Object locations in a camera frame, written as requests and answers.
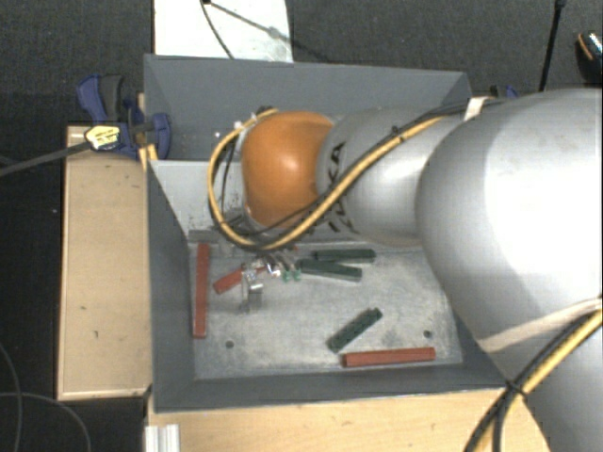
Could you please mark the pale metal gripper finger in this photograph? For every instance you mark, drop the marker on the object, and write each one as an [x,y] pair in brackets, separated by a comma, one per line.
[256,295]
[245,299]

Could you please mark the red-brown flat block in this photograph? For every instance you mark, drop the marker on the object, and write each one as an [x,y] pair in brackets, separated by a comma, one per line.
[388,357]
[201,295]
[227,281]

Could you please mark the grey metal bin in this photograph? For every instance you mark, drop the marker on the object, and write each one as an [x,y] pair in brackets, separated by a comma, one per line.
[301,318]

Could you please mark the dark green flat block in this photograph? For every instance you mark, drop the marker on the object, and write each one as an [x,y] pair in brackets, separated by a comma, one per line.
[332,270]
[344,255]
[354,330]

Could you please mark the pale wood board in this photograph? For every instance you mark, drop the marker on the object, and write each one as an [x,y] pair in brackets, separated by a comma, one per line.
[103,271]

